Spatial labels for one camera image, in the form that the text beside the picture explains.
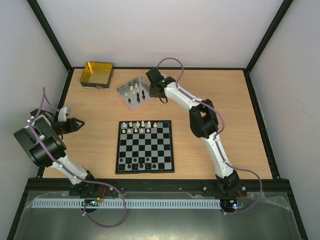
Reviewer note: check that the black and silver chessboard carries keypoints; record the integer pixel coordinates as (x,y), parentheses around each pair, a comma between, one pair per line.
(144,147)

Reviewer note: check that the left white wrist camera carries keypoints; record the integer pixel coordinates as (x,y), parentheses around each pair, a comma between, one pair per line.
(63,113)

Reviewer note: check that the pink tin with chess pieces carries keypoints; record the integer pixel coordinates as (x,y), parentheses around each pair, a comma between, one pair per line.
(135,93)

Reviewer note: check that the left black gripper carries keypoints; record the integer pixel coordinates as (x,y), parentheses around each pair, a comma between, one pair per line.
(73,126)

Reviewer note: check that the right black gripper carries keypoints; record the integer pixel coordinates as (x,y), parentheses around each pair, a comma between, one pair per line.
(154,91)

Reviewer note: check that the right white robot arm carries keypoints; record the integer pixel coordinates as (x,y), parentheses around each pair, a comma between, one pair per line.
(203,122)

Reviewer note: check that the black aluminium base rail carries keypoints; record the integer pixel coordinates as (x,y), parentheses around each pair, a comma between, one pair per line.
(204,187)

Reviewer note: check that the gold open tin lid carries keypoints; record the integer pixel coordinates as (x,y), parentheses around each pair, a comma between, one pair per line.
(97,75)

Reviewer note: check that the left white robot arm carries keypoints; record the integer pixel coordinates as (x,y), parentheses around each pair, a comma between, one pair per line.
(41,140)

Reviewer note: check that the white slotted cable duct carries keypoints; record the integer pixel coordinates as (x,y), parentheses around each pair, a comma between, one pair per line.
(63,203)

